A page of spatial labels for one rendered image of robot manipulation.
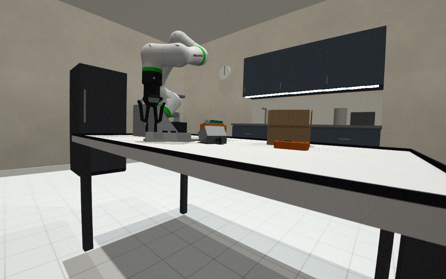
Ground orange digital multimeter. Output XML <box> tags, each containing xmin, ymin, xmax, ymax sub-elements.
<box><xmin>274</xmin><ymin>140</ymin><xmax>309</xmax><ymax>151</ymax></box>

